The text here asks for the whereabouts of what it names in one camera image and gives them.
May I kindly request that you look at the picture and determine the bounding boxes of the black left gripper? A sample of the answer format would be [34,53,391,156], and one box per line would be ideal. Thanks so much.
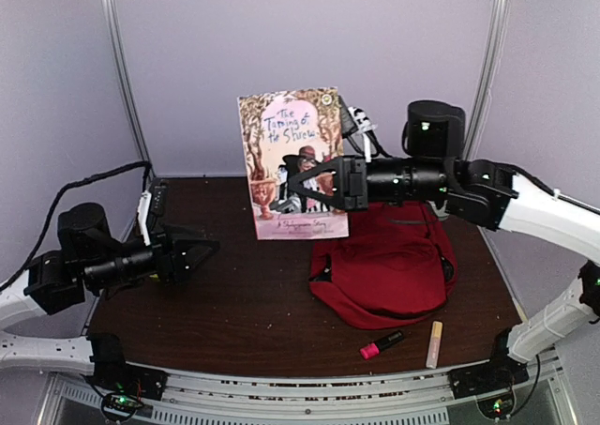
[82,222,221,292]

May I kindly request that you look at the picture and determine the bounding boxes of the pink illustrated paperback book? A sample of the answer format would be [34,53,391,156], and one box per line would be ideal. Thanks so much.
[237,87,349,240]

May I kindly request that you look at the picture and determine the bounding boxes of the red student backpack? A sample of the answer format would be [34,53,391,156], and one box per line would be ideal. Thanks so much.
[308,202,458,330]

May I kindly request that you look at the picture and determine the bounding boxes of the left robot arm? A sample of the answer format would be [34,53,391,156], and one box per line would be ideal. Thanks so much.
[1,203,220,391]

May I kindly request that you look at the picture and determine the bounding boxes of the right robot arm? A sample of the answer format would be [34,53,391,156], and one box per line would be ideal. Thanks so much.
[287,99,599,389]

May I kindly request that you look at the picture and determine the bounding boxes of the pink black highlighter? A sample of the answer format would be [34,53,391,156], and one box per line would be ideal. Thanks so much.
[359,330,404,360]

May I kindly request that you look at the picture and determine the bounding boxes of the pale yellow highlighter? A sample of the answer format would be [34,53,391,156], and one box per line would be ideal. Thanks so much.
[426,321,443,369]

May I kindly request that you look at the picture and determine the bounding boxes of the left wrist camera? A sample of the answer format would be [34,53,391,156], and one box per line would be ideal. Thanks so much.
[137,179,168,247]

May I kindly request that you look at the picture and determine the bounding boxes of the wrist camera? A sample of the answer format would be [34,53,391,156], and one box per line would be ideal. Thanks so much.
[137,179,168,247]
[338,96,381,160]

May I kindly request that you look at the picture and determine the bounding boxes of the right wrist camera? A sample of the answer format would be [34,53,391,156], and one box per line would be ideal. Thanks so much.
[338,96,381,160]

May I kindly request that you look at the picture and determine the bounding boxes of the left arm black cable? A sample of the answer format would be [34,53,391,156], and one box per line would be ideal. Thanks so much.
[0,160,154,290]

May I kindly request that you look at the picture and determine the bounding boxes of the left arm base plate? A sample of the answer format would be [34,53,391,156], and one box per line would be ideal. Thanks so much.
[84,364,168,401]

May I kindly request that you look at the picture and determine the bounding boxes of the front aluminium rail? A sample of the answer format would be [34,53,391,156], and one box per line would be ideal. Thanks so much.
[46,344,563,425]

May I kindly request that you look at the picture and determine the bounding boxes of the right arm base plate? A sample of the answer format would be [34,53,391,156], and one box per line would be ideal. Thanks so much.
[448,360,530,399]

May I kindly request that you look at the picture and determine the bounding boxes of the right aluminium frame post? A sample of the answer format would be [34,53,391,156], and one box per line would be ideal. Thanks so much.
[463,0,510,159]

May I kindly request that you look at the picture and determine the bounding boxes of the aluminium frame post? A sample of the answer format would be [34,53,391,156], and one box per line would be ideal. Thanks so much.
[463,0,510,159]
[100,0,151,162]

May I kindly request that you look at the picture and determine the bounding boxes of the left aluminium frame post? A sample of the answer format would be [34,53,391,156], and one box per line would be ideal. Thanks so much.
[100,0,151,162]

